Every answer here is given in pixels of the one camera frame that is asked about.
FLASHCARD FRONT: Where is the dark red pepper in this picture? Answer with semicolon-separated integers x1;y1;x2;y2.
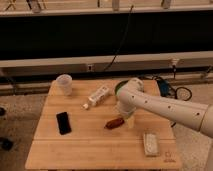
105;118;124;130

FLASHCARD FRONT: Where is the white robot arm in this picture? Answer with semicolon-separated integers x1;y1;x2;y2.
115;78;213;171

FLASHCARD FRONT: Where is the white rectangular sponge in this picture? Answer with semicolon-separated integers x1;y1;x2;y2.
143;133;159;157

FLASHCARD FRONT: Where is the clear plastic bottle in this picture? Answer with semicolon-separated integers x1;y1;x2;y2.
83;85;110;110

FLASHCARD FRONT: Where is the blue box on floor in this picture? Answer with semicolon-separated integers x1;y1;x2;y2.
157;80;170;97

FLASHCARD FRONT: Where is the black smartphone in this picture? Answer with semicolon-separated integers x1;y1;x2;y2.
56;112;71;135

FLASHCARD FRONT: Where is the clear plastic cup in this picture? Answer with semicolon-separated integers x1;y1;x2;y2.
56;74;72;96

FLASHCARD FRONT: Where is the black object on floor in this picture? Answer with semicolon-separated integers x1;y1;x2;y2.
0;137;13;151

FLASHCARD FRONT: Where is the black coiled floor cable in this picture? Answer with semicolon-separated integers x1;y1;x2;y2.
151;77;193;102

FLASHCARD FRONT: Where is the white wall outlet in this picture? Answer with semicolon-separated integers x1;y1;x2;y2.
87;64;93;72

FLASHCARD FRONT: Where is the black hanging cable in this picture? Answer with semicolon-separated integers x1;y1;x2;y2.
102;3;135;72

